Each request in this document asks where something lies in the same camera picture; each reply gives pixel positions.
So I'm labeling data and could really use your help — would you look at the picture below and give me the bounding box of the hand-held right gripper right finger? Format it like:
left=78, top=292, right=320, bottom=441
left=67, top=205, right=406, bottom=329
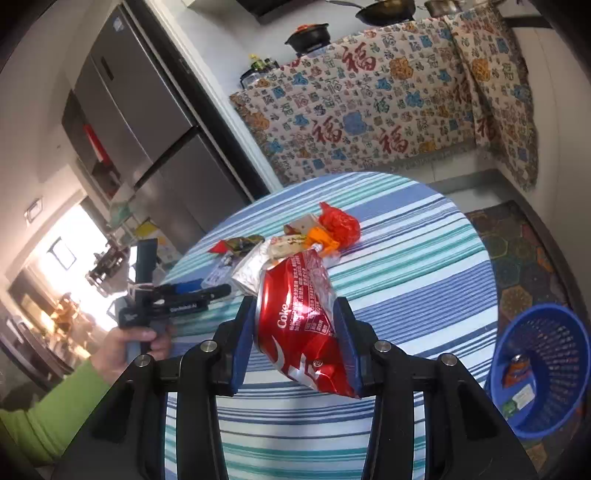
left=332, top=296, right=539, bottom=480

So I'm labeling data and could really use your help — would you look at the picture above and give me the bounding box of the white green packet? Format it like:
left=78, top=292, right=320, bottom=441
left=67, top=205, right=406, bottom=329
left=502, top=387, right=537, bottom=419

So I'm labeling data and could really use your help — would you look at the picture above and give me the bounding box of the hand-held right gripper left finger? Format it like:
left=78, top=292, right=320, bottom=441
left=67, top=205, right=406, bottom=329
left=51, top=296, right=258, bottom=480

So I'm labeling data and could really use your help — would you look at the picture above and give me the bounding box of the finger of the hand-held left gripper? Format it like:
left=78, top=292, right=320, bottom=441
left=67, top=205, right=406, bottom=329
left=198, top=284, right=232, bottom=303
left=159, top=279, right=204, bottom=296

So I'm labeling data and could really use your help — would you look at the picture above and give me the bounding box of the person's left hand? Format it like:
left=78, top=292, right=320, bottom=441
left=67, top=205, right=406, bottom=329
left=92, top=324, right=174, bottom=384

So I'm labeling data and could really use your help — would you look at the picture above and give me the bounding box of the patterned floor rug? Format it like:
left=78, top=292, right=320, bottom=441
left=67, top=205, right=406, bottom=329
left=464, top=200, right=570, bottom=468

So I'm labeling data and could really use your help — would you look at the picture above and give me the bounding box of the blue green striped tablecloth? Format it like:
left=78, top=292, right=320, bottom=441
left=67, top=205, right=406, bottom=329
left=159, top=172, right=499, bottom=480

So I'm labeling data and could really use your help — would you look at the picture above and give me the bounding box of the crushed red soda can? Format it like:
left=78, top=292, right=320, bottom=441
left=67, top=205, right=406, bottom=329
left=252, top=249, right=362, bottom=400

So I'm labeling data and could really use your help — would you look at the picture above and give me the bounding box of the white blue printed packet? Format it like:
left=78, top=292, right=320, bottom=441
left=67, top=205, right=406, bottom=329
left=202, top=257, right=242, bottom=290

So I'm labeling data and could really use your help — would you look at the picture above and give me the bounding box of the orange blue snack packet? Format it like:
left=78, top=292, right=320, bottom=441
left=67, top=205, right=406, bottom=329
left=503, top=354, right=533, bottom=387

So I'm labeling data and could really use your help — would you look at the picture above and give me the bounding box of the black wok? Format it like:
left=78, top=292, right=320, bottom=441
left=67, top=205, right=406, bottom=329
left=325, top=0, right=417, bottom=27

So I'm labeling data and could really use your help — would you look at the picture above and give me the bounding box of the clear container with bottles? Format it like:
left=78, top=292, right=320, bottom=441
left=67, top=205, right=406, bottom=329
left=240, top=54, right=280, bottom=89

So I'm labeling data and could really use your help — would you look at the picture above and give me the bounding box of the blue plastic basket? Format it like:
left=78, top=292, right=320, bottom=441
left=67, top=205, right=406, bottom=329
left=485, top=304, right=585, bottom=440

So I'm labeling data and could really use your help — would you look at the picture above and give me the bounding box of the steel pot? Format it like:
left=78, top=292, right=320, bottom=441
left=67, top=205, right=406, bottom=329
left=422, top=0, right=463, bottom=18

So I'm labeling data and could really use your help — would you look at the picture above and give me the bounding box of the person's left forearm green sleeve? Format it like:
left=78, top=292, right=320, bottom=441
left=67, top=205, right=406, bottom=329
left=0, top=360, right=112, bottom=467

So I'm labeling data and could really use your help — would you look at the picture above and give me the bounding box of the cream snack wrapper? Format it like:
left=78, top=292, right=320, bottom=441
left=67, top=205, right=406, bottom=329
left=268, top=233, right=309, bottom=260

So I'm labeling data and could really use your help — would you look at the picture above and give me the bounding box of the black clay pot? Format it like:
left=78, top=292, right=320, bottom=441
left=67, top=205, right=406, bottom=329
left=285, top=24, right=331, bottom=57

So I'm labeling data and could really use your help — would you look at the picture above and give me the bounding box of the grey steel refrigerator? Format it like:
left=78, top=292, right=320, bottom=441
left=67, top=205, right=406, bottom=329
left=74, top=4, right=254, bottom=237

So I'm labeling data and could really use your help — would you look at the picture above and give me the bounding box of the white triangular carton red print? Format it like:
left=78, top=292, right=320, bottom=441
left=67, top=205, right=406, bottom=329
left=284, top=216, right=320, bottom=237

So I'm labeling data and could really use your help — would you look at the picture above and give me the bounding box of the silver foil wrapper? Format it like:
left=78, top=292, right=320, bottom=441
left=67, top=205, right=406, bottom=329
left=231, top=251, right=274, bottom=297

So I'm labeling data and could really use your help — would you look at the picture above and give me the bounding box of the orange snack wrapper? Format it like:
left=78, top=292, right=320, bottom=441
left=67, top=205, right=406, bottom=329
left=307, top=226, right=341, bottom=259

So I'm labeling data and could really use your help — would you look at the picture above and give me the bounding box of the red plastic bag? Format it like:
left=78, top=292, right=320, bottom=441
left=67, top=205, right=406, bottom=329
left=318, top=202, right=361, bottom=252

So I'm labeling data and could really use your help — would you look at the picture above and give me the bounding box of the dark green snack wrapper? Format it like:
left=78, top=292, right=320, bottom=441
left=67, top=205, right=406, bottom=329
left=208, top=234, right=266, bottom=256

